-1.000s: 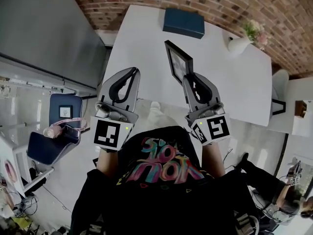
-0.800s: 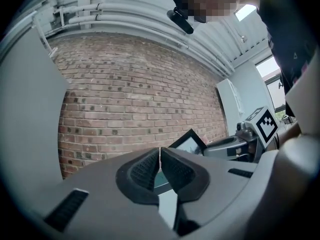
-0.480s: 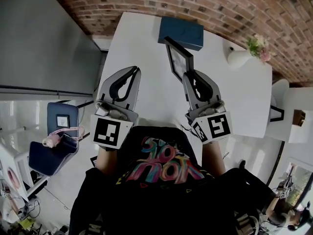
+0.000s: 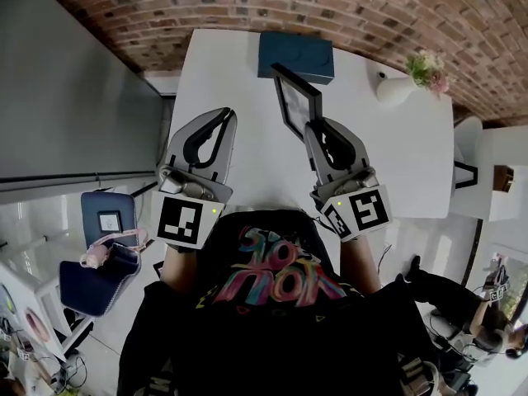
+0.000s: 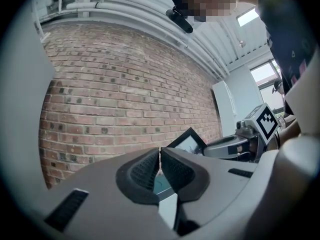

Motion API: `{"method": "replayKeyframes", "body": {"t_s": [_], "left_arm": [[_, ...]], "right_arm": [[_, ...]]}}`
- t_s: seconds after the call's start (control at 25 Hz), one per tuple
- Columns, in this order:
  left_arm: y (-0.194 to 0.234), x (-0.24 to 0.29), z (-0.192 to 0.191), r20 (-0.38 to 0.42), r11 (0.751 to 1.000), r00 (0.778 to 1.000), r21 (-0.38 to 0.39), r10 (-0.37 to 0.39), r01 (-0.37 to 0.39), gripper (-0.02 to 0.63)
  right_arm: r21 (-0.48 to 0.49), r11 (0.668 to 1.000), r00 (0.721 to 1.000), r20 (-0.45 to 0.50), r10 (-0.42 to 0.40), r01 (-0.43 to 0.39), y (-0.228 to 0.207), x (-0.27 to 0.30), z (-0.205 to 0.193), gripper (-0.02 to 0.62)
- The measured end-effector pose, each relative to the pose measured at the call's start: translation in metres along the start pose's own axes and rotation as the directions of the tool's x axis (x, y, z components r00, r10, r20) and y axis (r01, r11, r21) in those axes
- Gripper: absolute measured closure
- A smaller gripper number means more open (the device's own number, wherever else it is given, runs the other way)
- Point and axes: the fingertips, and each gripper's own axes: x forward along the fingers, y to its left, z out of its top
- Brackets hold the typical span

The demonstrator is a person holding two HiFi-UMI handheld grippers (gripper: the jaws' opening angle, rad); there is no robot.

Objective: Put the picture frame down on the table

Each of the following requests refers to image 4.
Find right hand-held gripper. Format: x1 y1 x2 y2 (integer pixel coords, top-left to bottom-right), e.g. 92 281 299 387
303 116 394 243

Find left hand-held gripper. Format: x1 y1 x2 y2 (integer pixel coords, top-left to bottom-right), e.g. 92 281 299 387
154 106 239 254

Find black picture frame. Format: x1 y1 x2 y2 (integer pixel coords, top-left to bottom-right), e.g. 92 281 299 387
271 62 323 142

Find person's right forearm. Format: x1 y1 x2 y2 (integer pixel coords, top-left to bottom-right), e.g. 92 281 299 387
336 233 379 296

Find person's left forearm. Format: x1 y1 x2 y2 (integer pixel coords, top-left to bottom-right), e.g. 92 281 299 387
159 241 207 292

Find dark blue box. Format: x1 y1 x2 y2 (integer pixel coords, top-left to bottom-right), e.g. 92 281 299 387
257 31 334 87

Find pink and green flowers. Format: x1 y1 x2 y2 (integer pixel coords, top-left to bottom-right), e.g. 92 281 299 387
405 49 450 98

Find small white framed picture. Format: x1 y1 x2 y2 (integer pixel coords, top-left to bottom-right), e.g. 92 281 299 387
97 210 123 234

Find white chair black legs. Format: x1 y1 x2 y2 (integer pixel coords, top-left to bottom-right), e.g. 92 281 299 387
453 115 483 189

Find grey metal cabinet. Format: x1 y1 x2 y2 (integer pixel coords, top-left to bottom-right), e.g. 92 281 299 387
0 0 174 193

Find navy blue chair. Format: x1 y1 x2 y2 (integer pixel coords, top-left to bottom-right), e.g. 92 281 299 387
59 191 144 318

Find black printed t-shirt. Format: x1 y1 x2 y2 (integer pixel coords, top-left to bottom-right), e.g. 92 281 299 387
119 208 438 396

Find white side table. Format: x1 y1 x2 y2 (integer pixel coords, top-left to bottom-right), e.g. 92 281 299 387
0 257 96 362

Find pink strap item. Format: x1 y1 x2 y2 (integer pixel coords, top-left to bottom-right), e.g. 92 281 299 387
79 228 149 270

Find grey harness strap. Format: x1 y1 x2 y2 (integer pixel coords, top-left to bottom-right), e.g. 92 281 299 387
148 356 174 396
398 355 442 396

